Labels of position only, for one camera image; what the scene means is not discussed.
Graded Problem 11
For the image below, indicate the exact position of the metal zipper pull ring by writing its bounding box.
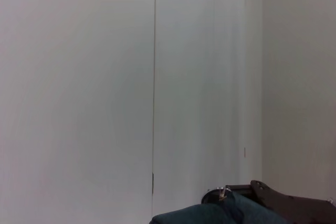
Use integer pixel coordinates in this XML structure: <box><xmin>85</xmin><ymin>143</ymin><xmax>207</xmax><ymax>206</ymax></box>
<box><xmin>201</xmin><ymin>186</ymin><xmax>234</xmax><ymax>204</ymax></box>

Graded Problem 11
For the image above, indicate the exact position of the dark blue insulated lunch bag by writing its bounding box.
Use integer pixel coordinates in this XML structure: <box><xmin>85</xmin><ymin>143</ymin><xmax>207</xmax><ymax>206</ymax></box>
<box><xmin>149</xmin><ymin>189</ymin><xmax>291</xmax><ymax>224</ymax></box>

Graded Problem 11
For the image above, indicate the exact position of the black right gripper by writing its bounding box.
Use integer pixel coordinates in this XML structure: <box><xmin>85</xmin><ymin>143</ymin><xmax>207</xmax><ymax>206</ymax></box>
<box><xmin>225</xmin><ymin>179</ymin><xmax>336</xmax><ymax>224</ymax></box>

